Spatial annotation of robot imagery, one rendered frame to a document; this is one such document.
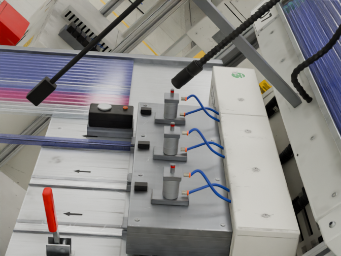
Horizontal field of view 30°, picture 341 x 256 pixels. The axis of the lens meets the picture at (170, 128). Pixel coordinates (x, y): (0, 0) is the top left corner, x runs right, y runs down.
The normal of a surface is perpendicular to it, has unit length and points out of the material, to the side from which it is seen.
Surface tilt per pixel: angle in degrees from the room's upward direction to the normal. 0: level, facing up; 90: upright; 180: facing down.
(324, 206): 90
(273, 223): 43
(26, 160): 90
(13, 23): 0
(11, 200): 0
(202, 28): 90
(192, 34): 90
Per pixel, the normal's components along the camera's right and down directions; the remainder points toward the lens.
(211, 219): 0.07, -0.87
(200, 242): 0.00, 0.49
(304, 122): -0.68, -0.64
